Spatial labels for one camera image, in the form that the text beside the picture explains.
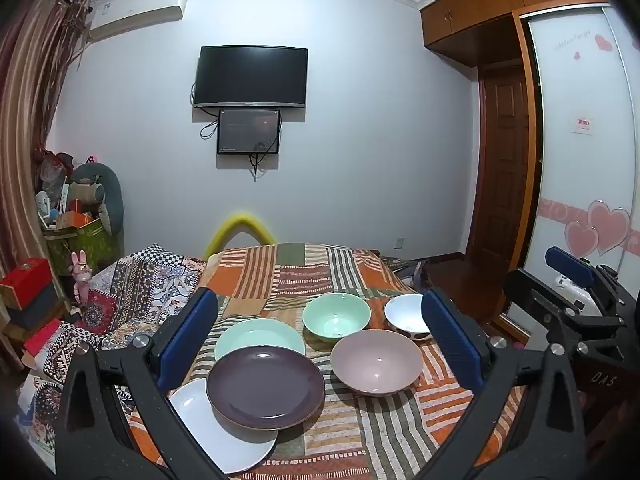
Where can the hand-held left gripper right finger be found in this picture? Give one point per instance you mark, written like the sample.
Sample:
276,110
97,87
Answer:
450,340

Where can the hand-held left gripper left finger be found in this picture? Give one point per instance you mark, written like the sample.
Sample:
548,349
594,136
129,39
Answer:
190,340

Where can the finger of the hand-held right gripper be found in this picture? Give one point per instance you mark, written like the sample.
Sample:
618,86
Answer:
567,265
530,305

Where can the white spotted bowl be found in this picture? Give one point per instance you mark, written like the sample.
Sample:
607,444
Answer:
405,312

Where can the mint green plate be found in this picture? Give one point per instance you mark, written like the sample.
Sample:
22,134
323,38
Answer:
250,332

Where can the mint green bowl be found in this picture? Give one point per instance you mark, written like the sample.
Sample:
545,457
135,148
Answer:
335,317

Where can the patterned patchwork blanket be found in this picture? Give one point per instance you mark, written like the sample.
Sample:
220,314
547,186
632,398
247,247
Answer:
145,285

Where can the dark bag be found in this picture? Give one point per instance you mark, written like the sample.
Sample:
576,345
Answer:
415,272

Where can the pink bowl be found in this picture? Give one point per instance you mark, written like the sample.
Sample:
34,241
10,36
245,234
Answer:
375,362

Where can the dark purple plate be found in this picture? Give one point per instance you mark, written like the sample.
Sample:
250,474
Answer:
265,385

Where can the white plate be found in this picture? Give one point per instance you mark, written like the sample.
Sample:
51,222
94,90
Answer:
220,435

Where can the brown wooden door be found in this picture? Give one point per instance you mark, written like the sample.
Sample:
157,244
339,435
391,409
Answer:
502,185

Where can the pink rabbit doll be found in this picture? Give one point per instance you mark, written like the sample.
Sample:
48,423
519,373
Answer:
81,272

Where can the striped patchwork cloth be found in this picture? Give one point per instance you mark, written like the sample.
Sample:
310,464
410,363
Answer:
310,280

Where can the green storage box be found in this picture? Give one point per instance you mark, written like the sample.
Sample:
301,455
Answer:
90,247

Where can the grey green plush toy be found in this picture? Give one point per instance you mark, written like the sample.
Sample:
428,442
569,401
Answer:
112,195

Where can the red box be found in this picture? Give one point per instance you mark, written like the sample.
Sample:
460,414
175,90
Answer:
22,285

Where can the heart print wardrobe door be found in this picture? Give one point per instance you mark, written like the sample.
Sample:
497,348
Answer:
575,85

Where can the small black monitor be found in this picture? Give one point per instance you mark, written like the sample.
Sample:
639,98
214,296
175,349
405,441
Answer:
248,131

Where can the wooden overhead cabinet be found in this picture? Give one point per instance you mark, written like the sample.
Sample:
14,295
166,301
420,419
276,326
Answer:
480,5

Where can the striped brown curtain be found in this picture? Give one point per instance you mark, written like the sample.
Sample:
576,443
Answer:
25,110

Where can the white air conditioner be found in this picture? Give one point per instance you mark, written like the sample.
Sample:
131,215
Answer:
135,12

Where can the black wall television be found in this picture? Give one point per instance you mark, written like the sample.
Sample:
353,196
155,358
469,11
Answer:
250,77

